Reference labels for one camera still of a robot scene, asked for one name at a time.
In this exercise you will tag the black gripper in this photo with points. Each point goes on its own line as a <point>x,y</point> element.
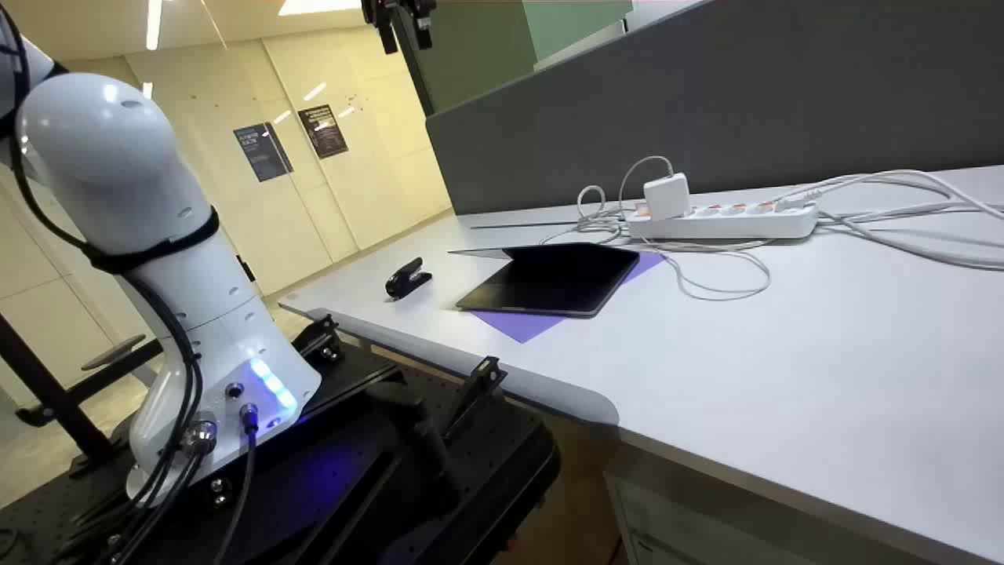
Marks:
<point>399,13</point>

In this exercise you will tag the black tablet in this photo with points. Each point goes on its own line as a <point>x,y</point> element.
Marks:
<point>552,282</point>

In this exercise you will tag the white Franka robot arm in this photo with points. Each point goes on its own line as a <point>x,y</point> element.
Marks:
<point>105,158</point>

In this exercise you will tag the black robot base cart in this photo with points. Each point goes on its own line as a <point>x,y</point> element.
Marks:
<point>417,490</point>

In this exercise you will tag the white laptop charger brick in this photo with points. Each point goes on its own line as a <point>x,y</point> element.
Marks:
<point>666,196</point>

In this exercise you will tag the ceiling light strip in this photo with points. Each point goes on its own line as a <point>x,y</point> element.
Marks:
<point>156,24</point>
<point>317,8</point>

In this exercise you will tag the small black stapler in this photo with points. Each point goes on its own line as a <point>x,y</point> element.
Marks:
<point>404,282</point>

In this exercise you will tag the purple paper sheet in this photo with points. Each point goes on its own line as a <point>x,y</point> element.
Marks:
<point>517,327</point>

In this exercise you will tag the black table clamp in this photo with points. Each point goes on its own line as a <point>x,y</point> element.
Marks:
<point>313,337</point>
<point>481,380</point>

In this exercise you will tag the grey desk partition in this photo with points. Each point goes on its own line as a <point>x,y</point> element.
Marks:
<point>733,96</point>

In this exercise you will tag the white power strip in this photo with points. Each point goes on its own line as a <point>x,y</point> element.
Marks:
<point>733,220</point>

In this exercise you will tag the black metal stand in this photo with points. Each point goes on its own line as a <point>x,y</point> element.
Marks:
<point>40,393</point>

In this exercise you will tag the green wall panel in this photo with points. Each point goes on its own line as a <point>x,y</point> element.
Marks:
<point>489,43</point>

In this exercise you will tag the dark wall poster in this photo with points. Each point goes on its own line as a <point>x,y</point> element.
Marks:
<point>324,129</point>
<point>262,152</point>

